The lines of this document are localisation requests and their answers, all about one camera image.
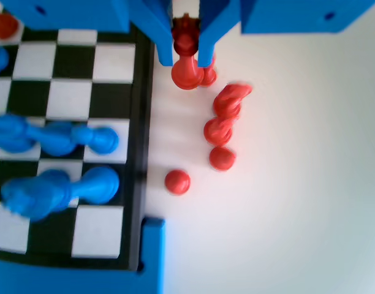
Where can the red queen chess piece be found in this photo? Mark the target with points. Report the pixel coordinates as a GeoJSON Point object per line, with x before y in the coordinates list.
{"type": "Point", "coordinates": [187, 75]}

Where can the red pawn chess piece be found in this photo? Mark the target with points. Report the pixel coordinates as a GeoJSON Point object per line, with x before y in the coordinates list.
{"type": "Point", "coordinates": [210, 76]}
{"type": "Point", "coordinates": [177, 181]}

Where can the blue bishop chess piece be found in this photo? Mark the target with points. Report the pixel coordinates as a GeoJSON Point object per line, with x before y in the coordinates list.
{"type": "Point", "coordinates": [59, 139]}

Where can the red bishop chess piece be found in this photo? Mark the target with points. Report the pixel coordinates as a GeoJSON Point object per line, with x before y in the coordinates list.
{"type": "Point", "coordinates": [3, 26]}

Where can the tall blue chess piece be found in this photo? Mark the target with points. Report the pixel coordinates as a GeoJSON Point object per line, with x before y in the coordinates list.
{"type": "Point", "coordinates": [98, 185]}

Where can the blue rook chess piece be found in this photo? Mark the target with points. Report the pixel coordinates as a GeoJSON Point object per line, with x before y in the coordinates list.
{"type": "Point", "coordinates": [9, 134]}

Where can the black white chessboard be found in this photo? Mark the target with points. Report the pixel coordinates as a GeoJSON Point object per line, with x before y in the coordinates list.
{"type": "Point", "coordinates": [71, 98]}

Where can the blue base plate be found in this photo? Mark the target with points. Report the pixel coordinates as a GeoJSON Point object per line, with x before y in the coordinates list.
{"type": "Point", "coordinates": [150, 260]}

